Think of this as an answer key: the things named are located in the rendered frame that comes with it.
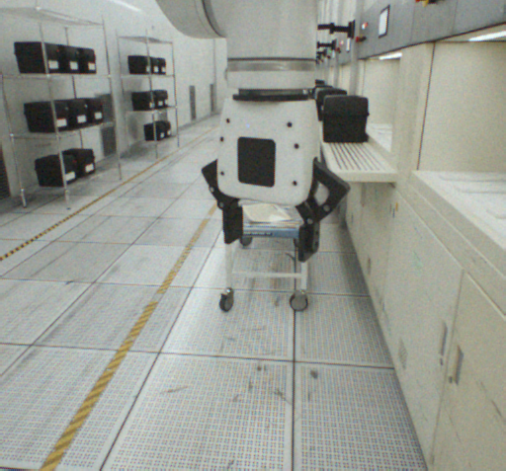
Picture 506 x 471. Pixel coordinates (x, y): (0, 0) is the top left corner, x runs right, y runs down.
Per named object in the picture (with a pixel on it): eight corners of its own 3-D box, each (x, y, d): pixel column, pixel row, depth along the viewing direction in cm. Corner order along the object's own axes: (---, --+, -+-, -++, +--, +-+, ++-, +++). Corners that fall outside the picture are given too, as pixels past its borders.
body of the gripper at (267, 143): (205, 84, 39) (209, 196, 43) (302, 85, 34) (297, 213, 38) (246, 83, 45) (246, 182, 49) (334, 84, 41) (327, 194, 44)
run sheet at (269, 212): (237, 206, 239) (237, 203, 239) (276, 202, 245) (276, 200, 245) (251, 223, 210) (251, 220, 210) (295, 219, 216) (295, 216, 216)
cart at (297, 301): (237, 242, 307) (236, 180, 291) (306, 244, 304) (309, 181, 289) (218, 314, 214) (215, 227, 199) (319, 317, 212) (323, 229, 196)
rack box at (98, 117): (94, 123, 439) (91, 98, 431) (68, 123, 441) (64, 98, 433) (106, 120, 467) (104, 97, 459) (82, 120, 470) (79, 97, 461)
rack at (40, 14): (85, 178, 500) (62, 15, 444) (123, 179, 496) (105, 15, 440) (21, 208, 385) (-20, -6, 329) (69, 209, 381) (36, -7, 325)
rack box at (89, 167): (84, 178, 420) (81, 152, 412) (58, 177, 424) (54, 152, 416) (99, 172, 449) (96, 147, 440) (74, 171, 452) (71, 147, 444)
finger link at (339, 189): (275, 147, 41) (271, 199, 43) (351, 159, 37) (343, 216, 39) (281, 145, 42) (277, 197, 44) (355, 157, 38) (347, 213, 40)
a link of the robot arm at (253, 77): (205, 60, 38) (206, 94, 39) (292, 58, 34) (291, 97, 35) (252, 62, 45) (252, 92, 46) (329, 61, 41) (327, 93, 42)
